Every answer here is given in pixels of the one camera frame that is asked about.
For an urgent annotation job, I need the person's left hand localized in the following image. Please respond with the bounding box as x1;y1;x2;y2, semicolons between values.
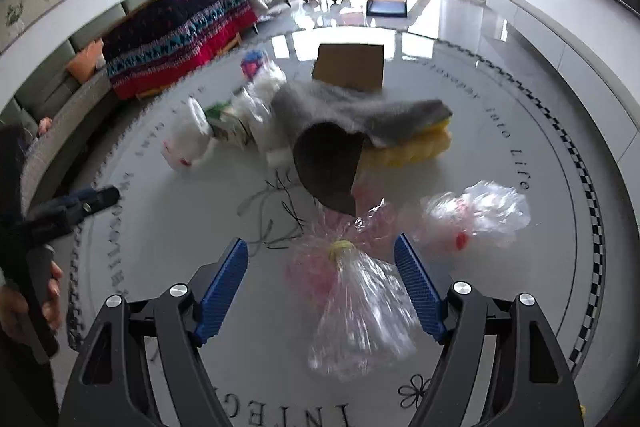
0;261;65;344

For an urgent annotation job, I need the crumpled clear plastic bag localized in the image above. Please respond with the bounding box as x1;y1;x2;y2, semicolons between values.
232;57;296;168

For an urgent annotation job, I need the colourful plastic toy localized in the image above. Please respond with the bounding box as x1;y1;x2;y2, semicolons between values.
241;49;271;80

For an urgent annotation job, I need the white low cabinet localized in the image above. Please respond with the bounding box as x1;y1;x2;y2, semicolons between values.
487;0;640;168

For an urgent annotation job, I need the white plastic bag red print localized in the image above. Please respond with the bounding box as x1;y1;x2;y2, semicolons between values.
161;97;216;170

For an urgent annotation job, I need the brown cardboard piece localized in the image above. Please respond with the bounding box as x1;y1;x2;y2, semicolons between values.
312;43;386;94

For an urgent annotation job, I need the grey sofa seat cover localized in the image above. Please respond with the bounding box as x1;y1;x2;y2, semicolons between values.
20;67;121;208

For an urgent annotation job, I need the green label package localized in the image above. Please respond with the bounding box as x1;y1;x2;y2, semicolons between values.
205;102;256;150

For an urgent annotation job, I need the dark grey felt cloth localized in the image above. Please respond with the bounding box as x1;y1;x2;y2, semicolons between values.
292;122;368;215

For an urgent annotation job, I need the patterned dark red blanket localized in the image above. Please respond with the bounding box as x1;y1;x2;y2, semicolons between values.
102;0;258;100

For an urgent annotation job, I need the orange cushion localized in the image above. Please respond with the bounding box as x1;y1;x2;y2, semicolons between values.
66;39;106;82

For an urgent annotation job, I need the clear bag with red cap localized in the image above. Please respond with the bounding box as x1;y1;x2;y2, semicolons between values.
407;181;532;255

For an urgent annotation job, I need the clear cellophane bag yellow ball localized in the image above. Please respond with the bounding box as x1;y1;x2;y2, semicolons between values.
285;199;421;380

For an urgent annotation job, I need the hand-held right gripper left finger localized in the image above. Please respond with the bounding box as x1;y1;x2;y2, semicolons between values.
57;237;250;427

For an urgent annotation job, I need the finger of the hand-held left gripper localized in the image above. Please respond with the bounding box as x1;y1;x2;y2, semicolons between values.
64;186;122;220

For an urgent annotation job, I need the grey fluffy towel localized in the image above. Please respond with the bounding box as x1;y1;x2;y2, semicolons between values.
272;82;453;148

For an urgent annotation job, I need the yellow sponge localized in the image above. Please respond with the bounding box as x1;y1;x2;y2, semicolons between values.
360;117;453;168

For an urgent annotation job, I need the person's left forearm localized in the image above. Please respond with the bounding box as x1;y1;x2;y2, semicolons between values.
0;332;61;427

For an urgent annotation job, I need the green sofa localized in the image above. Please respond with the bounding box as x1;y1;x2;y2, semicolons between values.
0;0;171;202

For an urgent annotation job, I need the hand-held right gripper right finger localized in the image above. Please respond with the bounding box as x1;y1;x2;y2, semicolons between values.
393;233;586;427

